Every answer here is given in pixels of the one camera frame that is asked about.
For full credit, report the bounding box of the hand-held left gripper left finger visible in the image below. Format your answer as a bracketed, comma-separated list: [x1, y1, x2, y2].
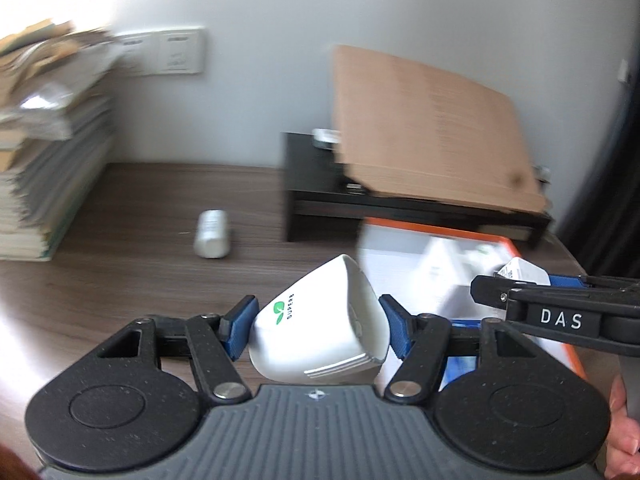
[95, 295, 259, 404]

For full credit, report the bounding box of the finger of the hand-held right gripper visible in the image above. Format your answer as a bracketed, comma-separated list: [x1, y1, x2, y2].
[470, 274, 527, 308]
[546, 273, 640, 293]

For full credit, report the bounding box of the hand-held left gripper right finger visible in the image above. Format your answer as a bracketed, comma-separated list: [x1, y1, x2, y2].
[378, 294, 551, 404]

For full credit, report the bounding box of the small white labelled box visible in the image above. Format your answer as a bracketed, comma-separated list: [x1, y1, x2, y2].
[494, 256, 550, 287]

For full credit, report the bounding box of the white plastic dispenser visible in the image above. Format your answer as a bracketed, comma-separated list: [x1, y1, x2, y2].
[248, 254, 390, 384]

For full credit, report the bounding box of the orange-rimmed white tray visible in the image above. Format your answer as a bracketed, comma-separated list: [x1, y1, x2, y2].
[357, 217, 587, 381]

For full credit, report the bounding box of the person's right hand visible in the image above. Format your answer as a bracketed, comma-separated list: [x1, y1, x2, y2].
[602, 372, 640, 480]

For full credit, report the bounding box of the white plug adapter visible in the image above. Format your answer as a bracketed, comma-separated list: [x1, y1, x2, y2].
[460, 241, 506, 281]

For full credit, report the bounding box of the dark curtain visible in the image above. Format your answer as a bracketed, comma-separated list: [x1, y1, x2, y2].
[555, 35, 640, 281]

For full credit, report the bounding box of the small white bottle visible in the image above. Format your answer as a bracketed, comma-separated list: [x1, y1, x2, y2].
[193, 209, 230, 260]

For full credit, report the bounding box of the black monitor stand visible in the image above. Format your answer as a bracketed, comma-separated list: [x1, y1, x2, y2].
[280, 132, 553, 252]

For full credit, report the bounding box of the brown cardboard sheet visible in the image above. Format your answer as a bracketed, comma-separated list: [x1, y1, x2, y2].
[330, 44, 548, 213]

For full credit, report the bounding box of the small silver object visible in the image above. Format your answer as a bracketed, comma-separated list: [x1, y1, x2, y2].
[311, 128, 342, 150]

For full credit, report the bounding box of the stack of books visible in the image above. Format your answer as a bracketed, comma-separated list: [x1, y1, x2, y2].
[0, 95, 118, 262]

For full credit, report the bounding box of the clear plastic bag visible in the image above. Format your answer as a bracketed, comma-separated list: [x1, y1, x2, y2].
[15, 82, 81, 116]

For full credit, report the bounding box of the pile of brown papers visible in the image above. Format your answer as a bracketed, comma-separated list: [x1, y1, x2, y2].
[0, 19, 118, 106]

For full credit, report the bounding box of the white wall socket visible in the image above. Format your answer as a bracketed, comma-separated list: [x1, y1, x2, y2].
[114, 32, 162, 77]
[159, 27, 207, 76]

